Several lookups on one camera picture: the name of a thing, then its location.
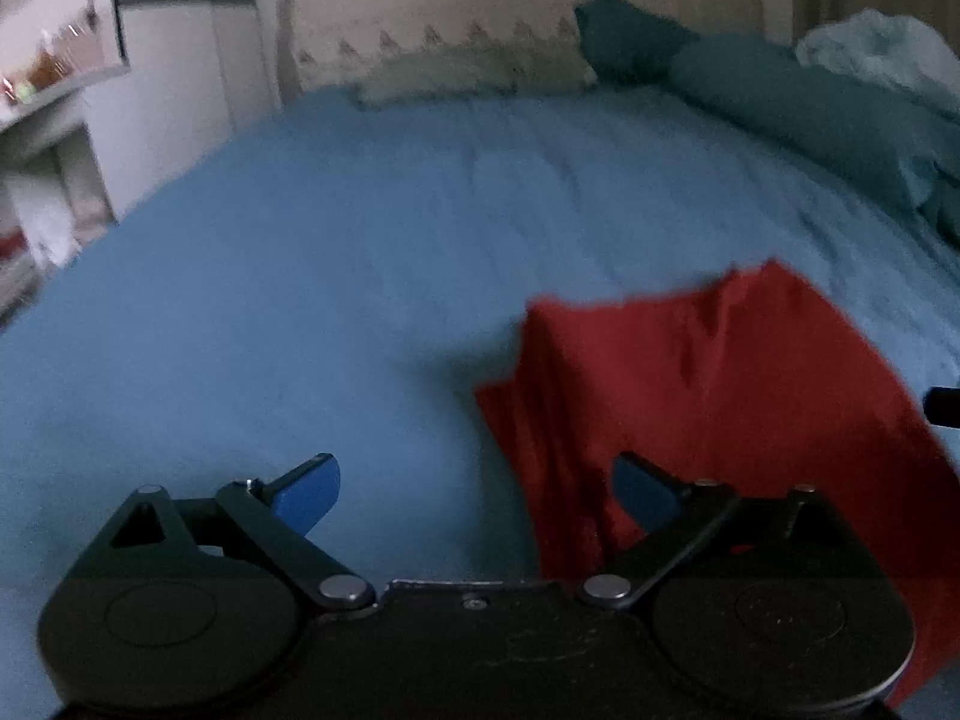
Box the light blue blanket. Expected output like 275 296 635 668
795 9 960 102

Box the teal pillow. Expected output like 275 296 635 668
574 0 702 87

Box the cream padded headboard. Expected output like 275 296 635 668
251 0 766 110

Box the teal duvet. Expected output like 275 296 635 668
667 34 960 248

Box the bed with blue sheet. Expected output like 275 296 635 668
0 82 960 698

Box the green pillow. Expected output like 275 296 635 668
355 45 597 107

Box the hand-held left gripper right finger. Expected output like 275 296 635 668
575 451 853 605

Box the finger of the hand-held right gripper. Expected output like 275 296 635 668
926 385 960 429

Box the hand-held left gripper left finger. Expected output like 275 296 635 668
107 453 377 611

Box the red knit sweater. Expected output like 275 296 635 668
474 258 960 712

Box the white and grey wardrobe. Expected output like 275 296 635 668
109 0 284 230

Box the white shelving unit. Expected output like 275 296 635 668
0 60 133 335

